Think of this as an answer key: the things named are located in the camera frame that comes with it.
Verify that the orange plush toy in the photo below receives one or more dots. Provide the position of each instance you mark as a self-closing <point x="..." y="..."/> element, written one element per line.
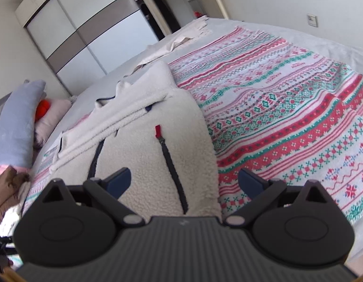
<point x="42" y="109"/>

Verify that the patterned pink green blanket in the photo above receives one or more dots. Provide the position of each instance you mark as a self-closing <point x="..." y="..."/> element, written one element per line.
<point x="287" y="108"/>

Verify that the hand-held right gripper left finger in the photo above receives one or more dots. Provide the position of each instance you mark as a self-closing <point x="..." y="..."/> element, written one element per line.
<point x="121" y="182"/>

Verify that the pale pink pillow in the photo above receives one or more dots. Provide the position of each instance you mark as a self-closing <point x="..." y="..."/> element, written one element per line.
<point x="56" y="114"/>

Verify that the brown folded cloth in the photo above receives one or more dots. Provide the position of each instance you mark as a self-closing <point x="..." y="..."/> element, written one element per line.
<point x="5" y="191"/>

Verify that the cream fleece zip jacket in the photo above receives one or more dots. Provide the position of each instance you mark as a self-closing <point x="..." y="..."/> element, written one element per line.
<point x="140" y="141"/>

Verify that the white and taupe wardrobe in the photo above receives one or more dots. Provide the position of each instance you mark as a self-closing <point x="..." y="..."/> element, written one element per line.
<point x="81" y="29"/>

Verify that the bed with grey sheet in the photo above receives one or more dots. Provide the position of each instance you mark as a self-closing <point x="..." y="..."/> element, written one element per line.
<point x="316" y="39"/>

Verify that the beige cloth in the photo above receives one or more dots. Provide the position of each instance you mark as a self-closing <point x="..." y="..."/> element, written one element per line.
<point x="175" y="42"/>

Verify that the white wall socket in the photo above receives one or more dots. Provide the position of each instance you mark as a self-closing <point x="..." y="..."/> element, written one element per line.
<point x="312" y="20"/>

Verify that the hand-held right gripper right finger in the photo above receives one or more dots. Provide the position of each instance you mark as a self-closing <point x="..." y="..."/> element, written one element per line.
<point x="248" y="183"/>

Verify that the white fluffy cloth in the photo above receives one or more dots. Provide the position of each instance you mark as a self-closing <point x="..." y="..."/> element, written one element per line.
<point x="11" y="221"/>

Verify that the grey-blue pillow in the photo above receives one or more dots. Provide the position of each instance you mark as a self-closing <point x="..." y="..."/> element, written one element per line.
<point x="17" y="123"/>

